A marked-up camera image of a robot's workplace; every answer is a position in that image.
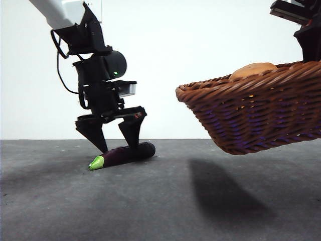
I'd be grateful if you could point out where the purple eggplant with green stem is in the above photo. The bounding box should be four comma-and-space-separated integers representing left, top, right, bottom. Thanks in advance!
88, 142, 156, 171

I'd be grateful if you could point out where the brown potato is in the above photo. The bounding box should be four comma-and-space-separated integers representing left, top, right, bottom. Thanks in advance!
229, 62, 278, 81

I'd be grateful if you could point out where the brown wicker basket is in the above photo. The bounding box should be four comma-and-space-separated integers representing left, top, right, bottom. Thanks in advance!
175, 60, 321, 156

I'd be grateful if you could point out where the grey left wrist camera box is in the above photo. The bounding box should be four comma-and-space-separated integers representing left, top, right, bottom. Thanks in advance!
117, 80, 138, 98

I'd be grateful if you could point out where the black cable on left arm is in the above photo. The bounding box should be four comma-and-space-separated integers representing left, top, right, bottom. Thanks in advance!
51, 29, 85, 95

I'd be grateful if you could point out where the white wall socket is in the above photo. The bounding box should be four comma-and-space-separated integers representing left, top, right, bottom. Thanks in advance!
84, 0, 103, 25

